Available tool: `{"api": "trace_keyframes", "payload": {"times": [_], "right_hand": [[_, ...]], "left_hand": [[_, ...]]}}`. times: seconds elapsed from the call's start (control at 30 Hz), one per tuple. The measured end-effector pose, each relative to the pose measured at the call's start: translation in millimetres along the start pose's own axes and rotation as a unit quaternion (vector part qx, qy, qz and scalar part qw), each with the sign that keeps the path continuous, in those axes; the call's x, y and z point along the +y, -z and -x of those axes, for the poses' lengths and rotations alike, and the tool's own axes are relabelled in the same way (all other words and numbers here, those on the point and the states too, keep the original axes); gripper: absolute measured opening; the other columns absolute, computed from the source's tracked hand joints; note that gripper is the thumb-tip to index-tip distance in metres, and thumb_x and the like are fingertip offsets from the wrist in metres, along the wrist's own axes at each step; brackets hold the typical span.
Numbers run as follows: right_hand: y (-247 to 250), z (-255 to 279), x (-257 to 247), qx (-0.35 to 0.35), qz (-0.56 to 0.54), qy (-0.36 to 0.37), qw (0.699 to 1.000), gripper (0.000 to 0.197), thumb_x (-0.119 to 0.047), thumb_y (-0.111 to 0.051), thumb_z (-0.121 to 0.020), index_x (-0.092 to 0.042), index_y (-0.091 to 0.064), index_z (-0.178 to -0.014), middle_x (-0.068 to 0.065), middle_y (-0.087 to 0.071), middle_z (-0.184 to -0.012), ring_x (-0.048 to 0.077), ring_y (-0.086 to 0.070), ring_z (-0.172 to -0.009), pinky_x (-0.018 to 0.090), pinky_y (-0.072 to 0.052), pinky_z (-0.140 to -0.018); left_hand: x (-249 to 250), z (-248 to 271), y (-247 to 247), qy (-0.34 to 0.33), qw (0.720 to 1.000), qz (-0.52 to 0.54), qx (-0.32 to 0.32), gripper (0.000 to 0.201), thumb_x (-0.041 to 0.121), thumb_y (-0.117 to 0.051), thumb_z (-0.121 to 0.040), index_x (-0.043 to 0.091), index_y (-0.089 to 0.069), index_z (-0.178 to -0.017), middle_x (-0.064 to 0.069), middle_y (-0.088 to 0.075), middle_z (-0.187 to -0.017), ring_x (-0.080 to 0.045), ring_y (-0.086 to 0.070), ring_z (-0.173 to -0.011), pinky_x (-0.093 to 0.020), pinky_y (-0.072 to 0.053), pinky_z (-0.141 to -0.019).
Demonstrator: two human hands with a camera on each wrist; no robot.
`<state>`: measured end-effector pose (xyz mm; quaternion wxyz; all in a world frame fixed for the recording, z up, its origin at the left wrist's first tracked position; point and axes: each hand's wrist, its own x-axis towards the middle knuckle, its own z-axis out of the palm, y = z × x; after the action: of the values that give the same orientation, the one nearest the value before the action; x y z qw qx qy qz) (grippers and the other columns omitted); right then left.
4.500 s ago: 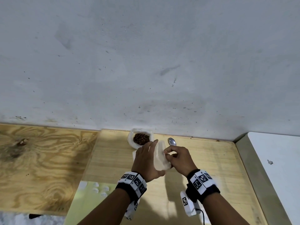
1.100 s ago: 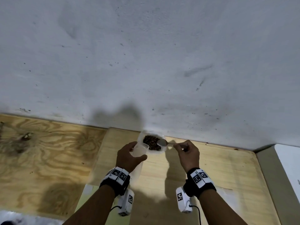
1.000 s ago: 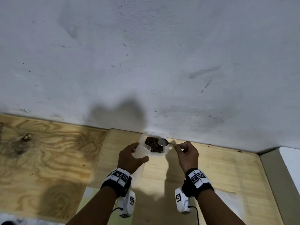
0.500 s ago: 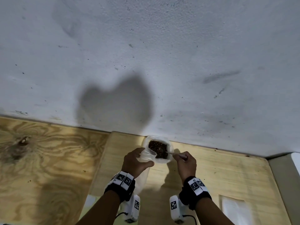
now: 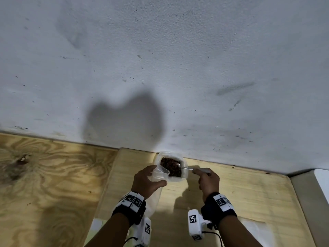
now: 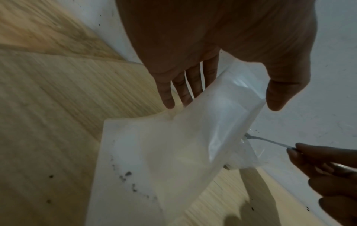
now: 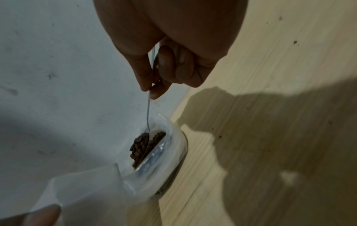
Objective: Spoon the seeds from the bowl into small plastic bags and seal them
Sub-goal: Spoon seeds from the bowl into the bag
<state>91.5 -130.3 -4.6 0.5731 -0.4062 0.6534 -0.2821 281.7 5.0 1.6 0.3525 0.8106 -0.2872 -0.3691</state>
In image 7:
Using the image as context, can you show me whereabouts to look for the brown coffee beans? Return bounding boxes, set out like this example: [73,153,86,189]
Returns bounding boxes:
[129,131,167,169]

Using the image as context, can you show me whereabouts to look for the clear zip plastic bag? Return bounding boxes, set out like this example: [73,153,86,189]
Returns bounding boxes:
[29,163,135,226]

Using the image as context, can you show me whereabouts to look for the person's left hand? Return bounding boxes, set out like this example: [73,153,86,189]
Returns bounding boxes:
[0,204,62,226]

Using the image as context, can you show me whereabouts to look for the translucent plastic bowl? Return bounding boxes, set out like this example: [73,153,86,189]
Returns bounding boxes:
[119,114,189,199]

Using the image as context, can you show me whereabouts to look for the metal spoon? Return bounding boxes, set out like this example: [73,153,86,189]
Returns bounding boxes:
[138,45,157,164]

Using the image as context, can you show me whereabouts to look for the person's right hand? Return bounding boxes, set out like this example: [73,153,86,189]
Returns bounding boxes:
[93,0,249,100]

